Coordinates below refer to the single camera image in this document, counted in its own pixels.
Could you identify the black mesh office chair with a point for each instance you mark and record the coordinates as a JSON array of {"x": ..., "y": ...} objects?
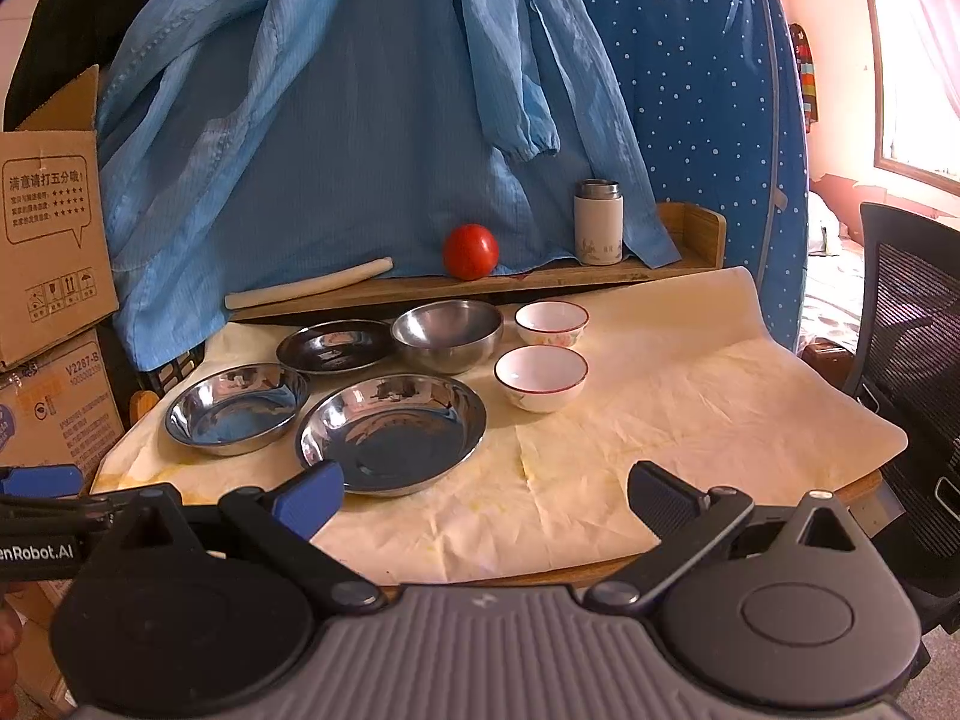
[{"x": 906, "y": 370}]

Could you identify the blue dotted tent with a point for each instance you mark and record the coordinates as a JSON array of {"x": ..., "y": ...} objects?
[{"x": 714, "y": 97}]

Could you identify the wooden shelf tray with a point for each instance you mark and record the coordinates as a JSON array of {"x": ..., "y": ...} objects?
[{"x": 699, "y": 234}]

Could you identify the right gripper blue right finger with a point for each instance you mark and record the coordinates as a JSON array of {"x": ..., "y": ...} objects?
[{"x": 691, "y": 526}]

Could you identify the light blue hanging coat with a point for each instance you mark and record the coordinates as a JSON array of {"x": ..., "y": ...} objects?
[{"x": 248, "y": 143}]

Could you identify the orange round object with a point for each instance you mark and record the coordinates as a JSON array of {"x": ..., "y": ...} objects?
[{"x": 141, "y": 403}]

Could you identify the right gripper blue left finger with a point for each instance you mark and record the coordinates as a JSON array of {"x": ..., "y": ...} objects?
[{"x": 276, "y": 528}]

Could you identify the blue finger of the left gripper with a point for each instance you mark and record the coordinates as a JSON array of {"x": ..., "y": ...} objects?
[{"x": 41, "y": 482}]

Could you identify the person's left hand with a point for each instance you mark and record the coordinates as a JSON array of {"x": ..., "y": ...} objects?
[{"x": 11, "y": 631}]

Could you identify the cardboard box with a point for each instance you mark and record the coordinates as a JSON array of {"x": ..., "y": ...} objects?
[
  {"x": 55, "y": 275},
  {"x": 58, "y": 409}
]

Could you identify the deep steel bowl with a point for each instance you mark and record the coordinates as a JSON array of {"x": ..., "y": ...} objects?
[{"x": 448, "y": 337}]

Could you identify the upper cardboard box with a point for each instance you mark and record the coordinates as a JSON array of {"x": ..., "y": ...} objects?
[{"x": 55, "y": 275}]

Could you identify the white ceramic bowl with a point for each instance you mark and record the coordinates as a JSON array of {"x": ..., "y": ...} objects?
[
  {"x": 551, "y": 323},
  {"x": 541, "y": 379}
]

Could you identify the lower cardboard box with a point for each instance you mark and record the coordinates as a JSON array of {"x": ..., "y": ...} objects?
[{"x": 58, "y": 409}]

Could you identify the black plastic crate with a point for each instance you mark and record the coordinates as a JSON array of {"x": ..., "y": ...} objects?
[{"x": 162, "y": 379}]

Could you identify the white thermos cup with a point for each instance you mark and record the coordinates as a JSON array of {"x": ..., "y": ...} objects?
[{"x": 598, "y": 222}]

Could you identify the red tomato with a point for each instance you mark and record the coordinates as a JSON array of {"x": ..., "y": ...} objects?
[{"x": 470, "y": 253}]

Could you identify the white rolling pin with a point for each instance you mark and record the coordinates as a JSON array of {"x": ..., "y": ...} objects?
[{"x": 305, "y": 288}]

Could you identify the dark steel plate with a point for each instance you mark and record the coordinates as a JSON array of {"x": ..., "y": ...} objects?
[{"x": 336, "y": 347}]

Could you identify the cream paper table cover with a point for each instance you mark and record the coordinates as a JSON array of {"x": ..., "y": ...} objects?
[{"x": 681, "y": 371}]

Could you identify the large steel plate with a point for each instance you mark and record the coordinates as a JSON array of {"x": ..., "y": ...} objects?
[{"x": 394, "y": 435}]

